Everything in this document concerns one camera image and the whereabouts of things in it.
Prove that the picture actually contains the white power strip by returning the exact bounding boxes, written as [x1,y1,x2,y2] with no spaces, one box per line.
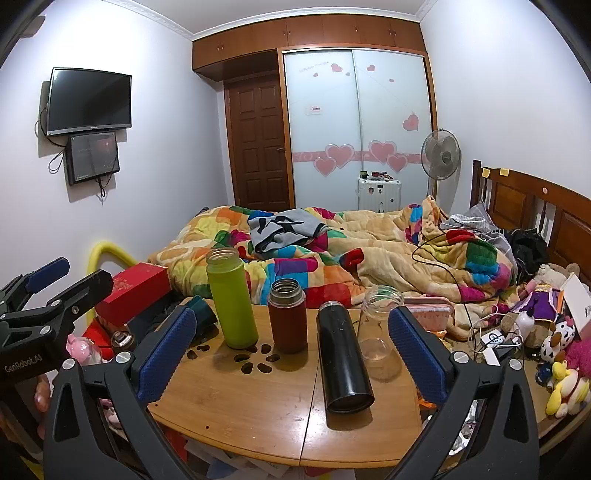
[480,330,523,366]

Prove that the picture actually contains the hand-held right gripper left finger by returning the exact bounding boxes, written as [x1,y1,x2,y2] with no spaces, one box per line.
[44,305,199,480]

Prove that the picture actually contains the magenta plush toy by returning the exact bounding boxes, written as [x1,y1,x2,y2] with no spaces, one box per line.
[566,337,591,371]

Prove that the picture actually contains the small black monitor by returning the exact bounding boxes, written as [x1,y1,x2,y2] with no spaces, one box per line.
[65,131,121,186]

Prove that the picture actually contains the white small bottle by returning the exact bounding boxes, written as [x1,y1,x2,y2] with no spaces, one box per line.
[515,311,533,348]

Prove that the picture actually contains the yellow plush toy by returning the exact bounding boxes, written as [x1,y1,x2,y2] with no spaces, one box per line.
[546,362,590,419]

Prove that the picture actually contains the red-brown thermos cup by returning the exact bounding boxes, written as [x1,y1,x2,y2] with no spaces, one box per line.
[267,278,308,354]

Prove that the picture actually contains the standing fan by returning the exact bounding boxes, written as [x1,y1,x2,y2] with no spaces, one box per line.
[420,128,462,200]

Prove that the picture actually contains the red box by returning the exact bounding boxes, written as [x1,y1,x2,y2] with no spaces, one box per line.
[95,263,171,327]

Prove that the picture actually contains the scattered white papers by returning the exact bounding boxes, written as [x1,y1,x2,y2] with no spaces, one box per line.
[185,438,296,480]

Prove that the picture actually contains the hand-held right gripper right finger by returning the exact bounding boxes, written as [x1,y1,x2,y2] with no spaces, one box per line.
[387,305,541,480]

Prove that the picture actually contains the clear glass cup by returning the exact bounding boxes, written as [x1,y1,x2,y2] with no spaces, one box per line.
[358,285,406,381]

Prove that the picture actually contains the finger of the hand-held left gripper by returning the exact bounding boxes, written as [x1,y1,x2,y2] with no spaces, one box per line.
[0,257,71,315]
[23,269,114,343]

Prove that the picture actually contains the brown wooden door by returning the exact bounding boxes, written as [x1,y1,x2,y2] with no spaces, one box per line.
[225,78,293,210]

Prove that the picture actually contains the grey patterned cloth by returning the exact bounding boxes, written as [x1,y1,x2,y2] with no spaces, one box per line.
[441,200,509,245]

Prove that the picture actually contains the cow plush toy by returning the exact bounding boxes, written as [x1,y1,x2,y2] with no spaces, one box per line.
[540,320,576,363]

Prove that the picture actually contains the red cloth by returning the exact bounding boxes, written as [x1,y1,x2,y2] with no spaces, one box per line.
[82,318,114,361]

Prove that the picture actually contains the black cable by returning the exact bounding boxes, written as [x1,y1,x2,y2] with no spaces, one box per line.
[412,228,477,334]

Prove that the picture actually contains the wooden bed headboard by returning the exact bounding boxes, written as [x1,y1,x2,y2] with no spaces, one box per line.
[470,160,591,287]

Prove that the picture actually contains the pink case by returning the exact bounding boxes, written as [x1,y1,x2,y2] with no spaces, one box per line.
[404,296,455,334]

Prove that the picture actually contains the grey and black garment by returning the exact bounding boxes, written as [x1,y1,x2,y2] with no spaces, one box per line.
[248,209,329,254]

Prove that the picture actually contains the person's left hand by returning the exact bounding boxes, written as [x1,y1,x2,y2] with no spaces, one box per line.
[34,373,52,440]

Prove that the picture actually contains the teal cup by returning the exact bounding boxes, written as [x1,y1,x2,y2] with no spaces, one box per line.
[184,295,219,329]

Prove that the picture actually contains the black bag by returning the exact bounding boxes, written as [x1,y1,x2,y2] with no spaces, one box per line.
[507,228,550,283]

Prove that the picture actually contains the wardrobe with heart stickers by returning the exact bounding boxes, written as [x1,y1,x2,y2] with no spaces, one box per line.
[191,14,438,213]

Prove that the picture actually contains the purple dress doll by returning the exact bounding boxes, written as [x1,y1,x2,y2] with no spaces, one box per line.
[517,277,563,325]

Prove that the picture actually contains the yellow foam tube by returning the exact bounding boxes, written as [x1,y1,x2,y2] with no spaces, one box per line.
[88,240,136,296]

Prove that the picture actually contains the white suitcase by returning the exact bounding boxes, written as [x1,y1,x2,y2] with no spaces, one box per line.
[356,178,402,214]

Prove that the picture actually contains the beige teddy bear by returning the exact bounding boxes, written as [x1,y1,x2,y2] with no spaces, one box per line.
[534,263,581,291]

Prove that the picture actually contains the green bottle cup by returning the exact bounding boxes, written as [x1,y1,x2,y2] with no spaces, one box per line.
[205,248,259,350]

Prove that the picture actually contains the white paper box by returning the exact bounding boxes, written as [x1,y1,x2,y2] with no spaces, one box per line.
[558,272,591,334]

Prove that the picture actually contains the black thermos cup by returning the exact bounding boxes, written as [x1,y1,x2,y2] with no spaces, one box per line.
[316,300,376,415]

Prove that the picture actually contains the wall-mounted black television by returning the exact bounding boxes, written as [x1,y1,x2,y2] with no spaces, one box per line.
[46,67,133,137]

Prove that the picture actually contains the colourful patchwork blanket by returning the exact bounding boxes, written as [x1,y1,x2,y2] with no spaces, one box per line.
[148,196,522,342]

